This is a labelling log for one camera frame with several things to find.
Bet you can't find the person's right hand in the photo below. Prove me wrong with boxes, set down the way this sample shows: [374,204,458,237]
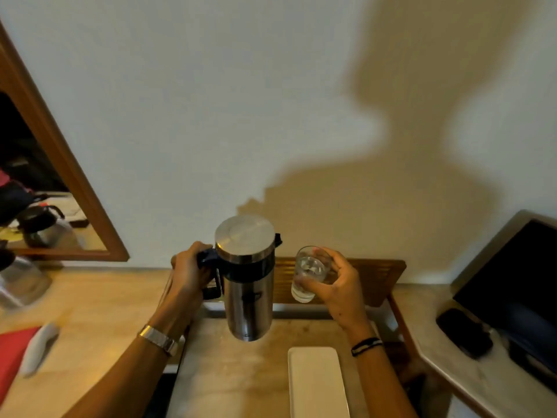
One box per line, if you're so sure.
[296,247,369,330]

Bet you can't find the person's left hand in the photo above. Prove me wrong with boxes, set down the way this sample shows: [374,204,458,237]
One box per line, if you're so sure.
[167,241,215,313]

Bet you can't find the clear drinking glass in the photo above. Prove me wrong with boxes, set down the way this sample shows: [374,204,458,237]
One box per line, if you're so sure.
[291,246,333,304]

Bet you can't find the stainless steel thermos jug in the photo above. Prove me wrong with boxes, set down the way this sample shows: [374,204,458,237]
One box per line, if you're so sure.
[197,214,283,343]

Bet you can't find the person's right forearm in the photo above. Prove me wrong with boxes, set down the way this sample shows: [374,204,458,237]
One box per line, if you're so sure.
[346,318,418,418]

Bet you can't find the person's left forearm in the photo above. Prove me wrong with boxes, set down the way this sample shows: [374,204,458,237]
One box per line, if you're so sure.
[63,296,192,418]

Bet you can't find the brown wooden chair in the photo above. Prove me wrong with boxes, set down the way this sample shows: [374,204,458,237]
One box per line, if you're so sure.
[272,257,429,388]

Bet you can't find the black and white wristband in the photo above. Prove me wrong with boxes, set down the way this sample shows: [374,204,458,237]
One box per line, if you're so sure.
[351,337,384,357]

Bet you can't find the white rectangular tray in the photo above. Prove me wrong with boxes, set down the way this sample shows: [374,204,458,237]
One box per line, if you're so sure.
[287,346,351,418]

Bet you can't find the silver metal wristwatch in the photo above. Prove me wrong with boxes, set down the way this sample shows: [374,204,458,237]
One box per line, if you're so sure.
[138,325,180,357]

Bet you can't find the black smartphone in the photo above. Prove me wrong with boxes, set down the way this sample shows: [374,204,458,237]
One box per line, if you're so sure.
[435,308,494,360]

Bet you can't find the wooden framed mirror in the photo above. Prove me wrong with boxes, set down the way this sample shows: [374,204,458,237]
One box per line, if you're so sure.
[0,21,130,262]

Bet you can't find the glass jug with black lid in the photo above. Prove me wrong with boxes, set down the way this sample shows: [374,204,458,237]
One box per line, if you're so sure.
[0,248,52,310]

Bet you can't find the white remote control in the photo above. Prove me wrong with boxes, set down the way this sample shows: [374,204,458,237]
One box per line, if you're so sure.
[18,323,60,378]

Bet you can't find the black television screen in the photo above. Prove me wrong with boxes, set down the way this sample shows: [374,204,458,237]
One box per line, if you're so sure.
[450,210,557,394]

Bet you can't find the red cloth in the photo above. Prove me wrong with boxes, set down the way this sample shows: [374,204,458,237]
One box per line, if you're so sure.
[0,326,42,401]

